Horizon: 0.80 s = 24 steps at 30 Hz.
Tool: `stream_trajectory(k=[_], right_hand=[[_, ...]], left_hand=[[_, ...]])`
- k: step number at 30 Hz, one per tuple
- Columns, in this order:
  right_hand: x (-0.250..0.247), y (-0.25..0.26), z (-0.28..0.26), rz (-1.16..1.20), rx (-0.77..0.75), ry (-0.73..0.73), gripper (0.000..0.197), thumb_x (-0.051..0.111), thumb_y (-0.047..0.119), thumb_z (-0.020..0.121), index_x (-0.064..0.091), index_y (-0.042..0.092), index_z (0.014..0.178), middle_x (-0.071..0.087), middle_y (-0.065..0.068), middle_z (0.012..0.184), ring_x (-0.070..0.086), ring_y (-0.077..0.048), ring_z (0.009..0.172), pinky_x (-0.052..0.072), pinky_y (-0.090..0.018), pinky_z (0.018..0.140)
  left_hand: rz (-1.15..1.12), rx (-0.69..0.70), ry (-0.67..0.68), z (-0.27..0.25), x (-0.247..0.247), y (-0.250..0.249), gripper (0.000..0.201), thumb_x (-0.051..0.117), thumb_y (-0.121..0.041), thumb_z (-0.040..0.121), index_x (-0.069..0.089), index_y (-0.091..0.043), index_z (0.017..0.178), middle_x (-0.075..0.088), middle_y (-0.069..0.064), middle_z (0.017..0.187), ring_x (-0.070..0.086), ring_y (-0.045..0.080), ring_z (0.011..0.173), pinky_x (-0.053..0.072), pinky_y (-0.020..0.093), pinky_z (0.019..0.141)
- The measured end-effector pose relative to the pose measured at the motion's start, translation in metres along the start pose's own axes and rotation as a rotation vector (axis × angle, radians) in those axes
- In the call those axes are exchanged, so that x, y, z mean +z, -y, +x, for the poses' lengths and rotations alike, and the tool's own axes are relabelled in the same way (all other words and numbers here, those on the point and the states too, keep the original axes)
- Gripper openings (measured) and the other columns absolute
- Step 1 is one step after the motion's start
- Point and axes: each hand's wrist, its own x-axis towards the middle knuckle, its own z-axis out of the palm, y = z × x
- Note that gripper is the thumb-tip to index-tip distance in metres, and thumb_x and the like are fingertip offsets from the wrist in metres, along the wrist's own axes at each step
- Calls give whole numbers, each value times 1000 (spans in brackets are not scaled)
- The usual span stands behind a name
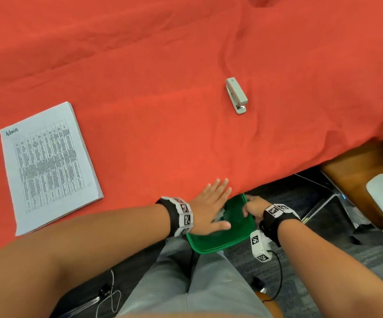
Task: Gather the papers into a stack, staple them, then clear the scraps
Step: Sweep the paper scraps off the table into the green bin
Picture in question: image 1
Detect person's right hand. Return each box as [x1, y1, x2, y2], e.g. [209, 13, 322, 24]
[242, 194, 273, 226]

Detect person's left hand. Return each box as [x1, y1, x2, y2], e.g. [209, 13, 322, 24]
[188, 178, 233, 236]

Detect green plastic bin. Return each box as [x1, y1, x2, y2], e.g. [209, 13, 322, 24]
[186, 193, 257, 255]

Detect white stapler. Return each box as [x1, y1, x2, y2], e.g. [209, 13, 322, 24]
[225, 77, 249, 115]

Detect stack of printed papers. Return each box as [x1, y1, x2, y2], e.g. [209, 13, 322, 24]
[0, 101, 105, 237]

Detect person's right forearm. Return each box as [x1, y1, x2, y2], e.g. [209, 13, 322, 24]
[277, 219, 383, 318]

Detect person's left forearm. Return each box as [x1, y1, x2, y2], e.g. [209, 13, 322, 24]
[0, 203, 172, 318]

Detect person's grey trousers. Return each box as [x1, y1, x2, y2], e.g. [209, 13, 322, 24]
[115, 236, 273, 318]

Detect black marker wristband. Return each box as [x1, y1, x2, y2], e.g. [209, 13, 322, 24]
[155, 196, 195, 238]
[259, 203, 302, 248]

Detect red tablecloth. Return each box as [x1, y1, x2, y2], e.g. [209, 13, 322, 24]
[0, 0, 383, 261]

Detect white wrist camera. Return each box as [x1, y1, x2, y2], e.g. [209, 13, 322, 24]
[250, 229, 273, 263]

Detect black camera cable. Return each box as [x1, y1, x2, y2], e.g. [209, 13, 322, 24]
[261, 250, 284, 303]

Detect thin white cable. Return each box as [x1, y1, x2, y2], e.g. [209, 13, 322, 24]
[94, 269, 122, 318]

